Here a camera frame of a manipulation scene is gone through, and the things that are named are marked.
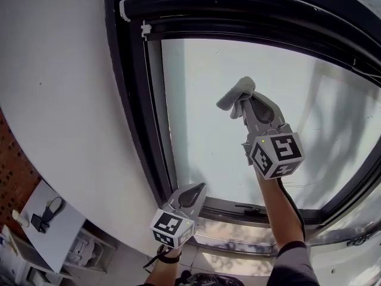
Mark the small black box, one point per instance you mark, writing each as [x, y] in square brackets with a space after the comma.
[38, 220]

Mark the white blind end cap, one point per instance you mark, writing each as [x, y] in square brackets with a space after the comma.
[123, 10]

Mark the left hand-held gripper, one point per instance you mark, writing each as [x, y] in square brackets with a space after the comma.
[174, 226]

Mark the person's left forearm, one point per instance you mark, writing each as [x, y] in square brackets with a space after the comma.
[162, 271]

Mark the black oval-headed stand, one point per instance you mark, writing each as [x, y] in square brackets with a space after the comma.
[49, 216]

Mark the black roller blind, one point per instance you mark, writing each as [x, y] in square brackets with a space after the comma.
[238, 10]

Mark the white blind rail clip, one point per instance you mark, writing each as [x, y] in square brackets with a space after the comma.
[145, 30]

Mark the frosted window glass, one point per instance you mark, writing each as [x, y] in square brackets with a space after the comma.
[202, 106]

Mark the black window frame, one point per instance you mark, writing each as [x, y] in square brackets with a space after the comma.
[131, 85]

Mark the grey cloth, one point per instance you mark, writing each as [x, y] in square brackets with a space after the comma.
[235, 95]

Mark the white cylindrical bottle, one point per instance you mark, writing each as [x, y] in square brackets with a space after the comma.
[19, 217]

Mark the black printed shirt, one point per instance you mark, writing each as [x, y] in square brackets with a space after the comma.
[297, 267]

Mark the person's right forearm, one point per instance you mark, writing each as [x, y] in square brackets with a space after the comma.
[274, 207]

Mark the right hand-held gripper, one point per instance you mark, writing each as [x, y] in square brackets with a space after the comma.
[276, 153]

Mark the white table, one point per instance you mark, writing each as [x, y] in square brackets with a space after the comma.
[59, 240]

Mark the white drawer cabinet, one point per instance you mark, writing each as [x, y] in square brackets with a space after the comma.
[18, 264]

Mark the white folded plastic rack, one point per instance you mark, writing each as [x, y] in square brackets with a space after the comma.
[80, 249]

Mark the black wristband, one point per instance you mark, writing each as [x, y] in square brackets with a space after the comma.
[169, 259]

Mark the black wrought iron hook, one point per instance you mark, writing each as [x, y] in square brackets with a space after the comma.
[355, 241]

